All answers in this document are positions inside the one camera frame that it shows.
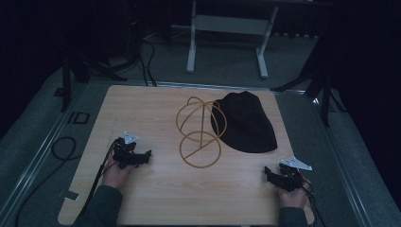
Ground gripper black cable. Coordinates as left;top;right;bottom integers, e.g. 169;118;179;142
301;178;327;227
75;138;121;227

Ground black floor cable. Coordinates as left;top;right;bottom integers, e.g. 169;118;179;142
13;135;78;227

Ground black cap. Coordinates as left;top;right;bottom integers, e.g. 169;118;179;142
210;90;279;154

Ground black cables bundle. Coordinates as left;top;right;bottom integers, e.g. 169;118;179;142
137;37;159;88

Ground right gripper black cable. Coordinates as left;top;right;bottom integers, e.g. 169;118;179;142
301;178;327;227

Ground person's left hand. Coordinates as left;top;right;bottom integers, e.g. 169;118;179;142
101;153;137;191

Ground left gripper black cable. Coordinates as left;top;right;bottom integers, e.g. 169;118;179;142
75;138;121;227

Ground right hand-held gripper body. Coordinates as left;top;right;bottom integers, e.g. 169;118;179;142
278;156;313;192

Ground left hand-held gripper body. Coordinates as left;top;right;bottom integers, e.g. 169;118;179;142
112;131;141;169

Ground person's right hand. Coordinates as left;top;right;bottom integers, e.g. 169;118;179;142
276;178;312;210

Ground black tripod stand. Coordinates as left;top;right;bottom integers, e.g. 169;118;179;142
270;67;348;128
59;53;129;114

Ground white metal desk frame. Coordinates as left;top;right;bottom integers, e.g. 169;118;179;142
185;0;280;79

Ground gold wire hat stand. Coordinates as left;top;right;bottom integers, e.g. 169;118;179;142
175;96;228;169

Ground black floor tape marker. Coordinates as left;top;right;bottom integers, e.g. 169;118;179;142
66;111;91;125

